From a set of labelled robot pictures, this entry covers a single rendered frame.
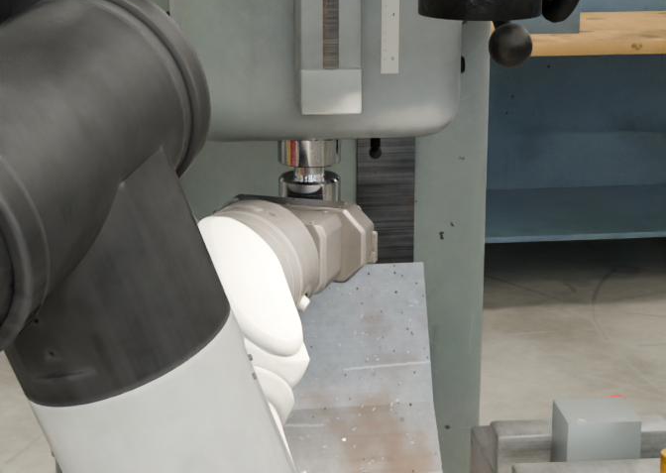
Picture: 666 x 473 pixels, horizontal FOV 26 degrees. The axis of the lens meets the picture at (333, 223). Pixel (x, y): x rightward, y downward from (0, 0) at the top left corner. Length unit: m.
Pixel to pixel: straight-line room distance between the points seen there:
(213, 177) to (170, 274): 0.92
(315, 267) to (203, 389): 0.42
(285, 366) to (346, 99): 0.21
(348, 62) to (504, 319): 3.78
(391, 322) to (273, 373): 0.69
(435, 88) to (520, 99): 4.51
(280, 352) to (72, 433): 0.26
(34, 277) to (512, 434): 0.78
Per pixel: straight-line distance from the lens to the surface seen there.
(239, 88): 0.98
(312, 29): 0.94
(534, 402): 4.06
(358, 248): 1.03
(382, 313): 1.49
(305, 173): 1.08
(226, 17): 0.97
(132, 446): 0.56
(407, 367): 1.49
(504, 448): 1.22
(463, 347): 1.55
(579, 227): 4.95
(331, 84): 0.94
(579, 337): 4.57
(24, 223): 0.48
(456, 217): 1.51
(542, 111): 5.54
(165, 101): 0.56
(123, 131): 0.54
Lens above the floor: 1.52
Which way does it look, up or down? 15 degrees down
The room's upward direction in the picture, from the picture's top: straight up
